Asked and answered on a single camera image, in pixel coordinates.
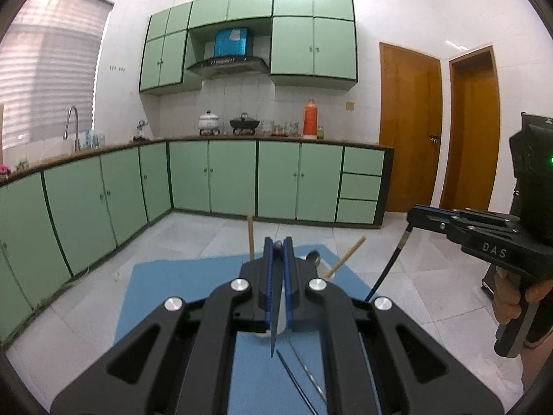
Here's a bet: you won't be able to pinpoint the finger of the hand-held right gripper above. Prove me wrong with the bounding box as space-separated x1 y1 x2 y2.
412 206 519 225
407 212 523 238

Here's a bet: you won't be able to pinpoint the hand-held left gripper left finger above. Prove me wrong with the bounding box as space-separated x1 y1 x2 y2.
51 237 277 415

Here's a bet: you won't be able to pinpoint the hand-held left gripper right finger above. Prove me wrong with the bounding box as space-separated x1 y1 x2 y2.
283 237 505 415

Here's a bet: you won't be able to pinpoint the white utensil holder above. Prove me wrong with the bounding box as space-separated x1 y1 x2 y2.
253 264 335 343

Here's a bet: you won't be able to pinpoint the person's right forearm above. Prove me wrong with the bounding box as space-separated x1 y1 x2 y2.
521 333 553 394

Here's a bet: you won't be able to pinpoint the person's right hand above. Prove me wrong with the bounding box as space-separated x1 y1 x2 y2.
493 269 553 325

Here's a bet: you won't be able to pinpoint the wooden chopstick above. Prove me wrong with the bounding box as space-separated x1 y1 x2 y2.
324 236 367 278
246 215 256 262

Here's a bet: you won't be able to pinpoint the silver metal chopstick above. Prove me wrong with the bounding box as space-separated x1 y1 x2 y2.
289 341 327 399

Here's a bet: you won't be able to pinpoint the wooden door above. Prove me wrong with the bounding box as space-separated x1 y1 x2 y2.
439 45 501 212
379 42 443 213

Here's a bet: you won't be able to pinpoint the blue table mat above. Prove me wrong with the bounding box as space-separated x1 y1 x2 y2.
114 248 385 415

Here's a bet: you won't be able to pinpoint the green base cabinets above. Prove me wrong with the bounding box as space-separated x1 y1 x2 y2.
0 136 395 347

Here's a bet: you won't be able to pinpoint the orange thermos flask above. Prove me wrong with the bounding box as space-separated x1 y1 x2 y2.
302 99 319 139

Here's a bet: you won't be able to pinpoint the gas stove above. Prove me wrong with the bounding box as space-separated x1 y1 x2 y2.
199 127 262 136

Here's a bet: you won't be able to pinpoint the black wok with lid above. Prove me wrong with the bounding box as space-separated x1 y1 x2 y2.
229 113 261 132

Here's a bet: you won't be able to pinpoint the white lidded pot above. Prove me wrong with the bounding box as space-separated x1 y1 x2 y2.
199 111 221 132

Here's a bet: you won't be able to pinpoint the black range hood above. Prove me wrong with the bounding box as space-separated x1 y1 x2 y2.
187 56 269 79

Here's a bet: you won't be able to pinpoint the metal kitchen faucet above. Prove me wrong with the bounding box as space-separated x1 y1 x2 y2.
63 106 82 153

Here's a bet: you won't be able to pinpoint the blue box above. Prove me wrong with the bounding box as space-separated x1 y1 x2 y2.
214 27 252 59

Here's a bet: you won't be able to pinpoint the window blind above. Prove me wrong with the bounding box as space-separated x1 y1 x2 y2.
0 0 115 150

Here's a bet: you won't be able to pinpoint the green wall cabinets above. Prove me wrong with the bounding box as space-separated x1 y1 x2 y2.
139 0 358 95

